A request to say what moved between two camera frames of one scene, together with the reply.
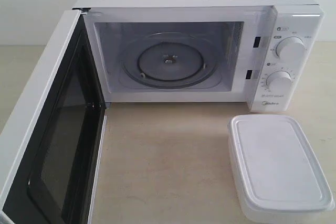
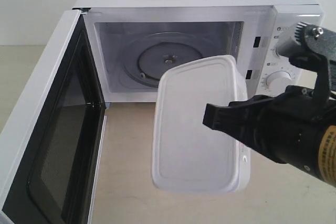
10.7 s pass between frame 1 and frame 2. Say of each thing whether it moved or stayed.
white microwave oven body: stayed
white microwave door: stayed
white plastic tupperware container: moved
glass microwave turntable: stayed
